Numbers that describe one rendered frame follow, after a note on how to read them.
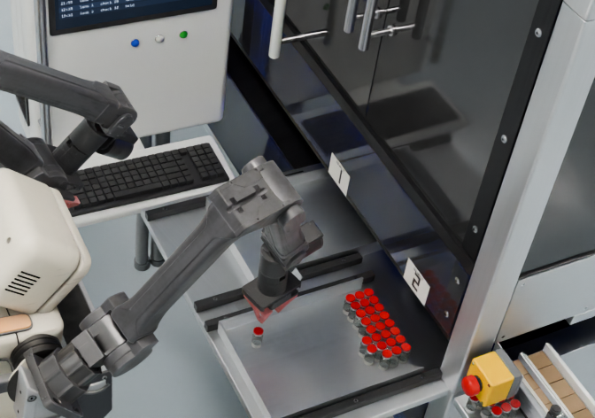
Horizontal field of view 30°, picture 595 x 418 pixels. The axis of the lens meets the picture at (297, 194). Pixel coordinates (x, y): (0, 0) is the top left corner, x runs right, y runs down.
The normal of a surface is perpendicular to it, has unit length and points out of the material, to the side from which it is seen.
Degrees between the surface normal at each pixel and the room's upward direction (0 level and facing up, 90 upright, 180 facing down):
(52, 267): 90
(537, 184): 90
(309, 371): 0
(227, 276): 0
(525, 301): 90
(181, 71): 90
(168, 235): 0
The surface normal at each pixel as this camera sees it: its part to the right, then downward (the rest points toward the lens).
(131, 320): -0.56, 0.20
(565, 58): -0.89, 0.24
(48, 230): 0.69, -0.69
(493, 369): 0.11, -0.71
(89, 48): 0.42, 0.66
